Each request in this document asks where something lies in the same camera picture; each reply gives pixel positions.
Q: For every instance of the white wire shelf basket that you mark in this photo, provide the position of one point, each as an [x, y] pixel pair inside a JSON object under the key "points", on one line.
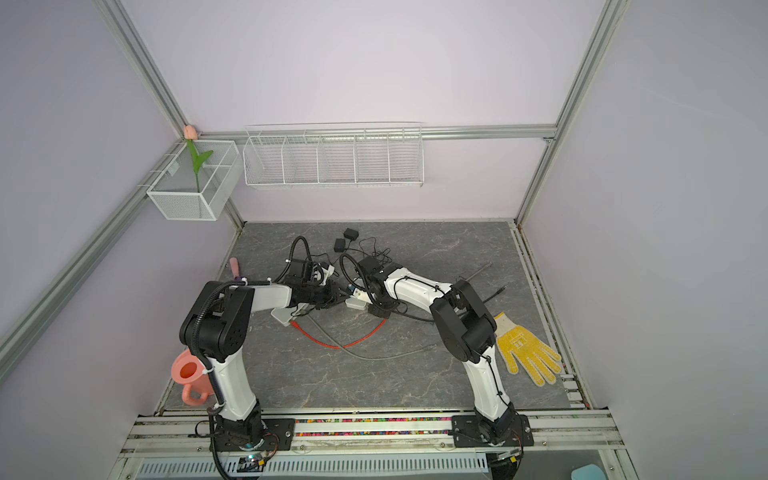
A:
{"points": [[334, 154]]}

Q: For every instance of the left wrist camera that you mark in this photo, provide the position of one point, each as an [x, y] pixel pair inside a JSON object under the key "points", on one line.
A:
{"points": [[322, 274]]}

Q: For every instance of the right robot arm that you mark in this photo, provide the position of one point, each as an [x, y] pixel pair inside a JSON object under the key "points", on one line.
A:
{"points": [[464, 324]]}

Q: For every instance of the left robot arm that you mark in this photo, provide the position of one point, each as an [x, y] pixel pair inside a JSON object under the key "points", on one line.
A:
{"points": [[215, 330]]}

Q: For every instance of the white mesh box basket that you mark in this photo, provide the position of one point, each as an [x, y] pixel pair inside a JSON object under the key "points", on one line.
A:
{"points": [[174, 192]]}

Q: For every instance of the yellow work glove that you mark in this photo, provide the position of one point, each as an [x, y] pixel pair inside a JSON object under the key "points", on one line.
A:
{"points": [[521, 349]]}

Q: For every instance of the purple trowel pink handle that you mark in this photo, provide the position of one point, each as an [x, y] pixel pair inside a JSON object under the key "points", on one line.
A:
{"points": [[234, 266]]}

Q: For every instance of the artificial tulip flower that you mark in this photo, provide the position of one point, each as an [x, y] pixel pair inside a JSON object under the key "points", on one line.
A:
{"points": [[198, 158]]}

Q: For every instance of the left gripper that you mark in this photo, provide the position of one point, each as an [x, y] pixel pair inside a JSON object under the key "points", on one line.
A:
{"points": [[334, 296]]}

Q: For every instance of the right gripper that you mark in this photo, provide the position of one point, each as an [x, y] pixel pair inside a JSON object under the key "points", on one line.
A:
{"points": [[383, 312]]}

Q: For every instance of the pink watering can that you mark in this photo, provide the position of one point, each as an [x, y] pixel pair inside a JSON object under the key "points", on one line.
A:
{"points": [[188, 372]]}

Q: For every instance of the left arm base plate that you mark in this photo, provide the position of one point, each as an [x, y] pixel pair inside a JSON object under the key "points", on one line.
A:
{"points": [[270, 434]]}

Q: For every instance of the black power adapter far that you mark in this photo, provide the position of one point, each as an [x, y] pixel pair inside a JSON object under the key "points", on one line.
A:
{"points": [[351, 234]]}

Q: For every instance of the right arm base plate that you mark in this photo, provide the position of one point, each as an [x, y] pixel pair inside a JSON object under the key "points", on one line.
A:
{"points": [[473, 430]]}

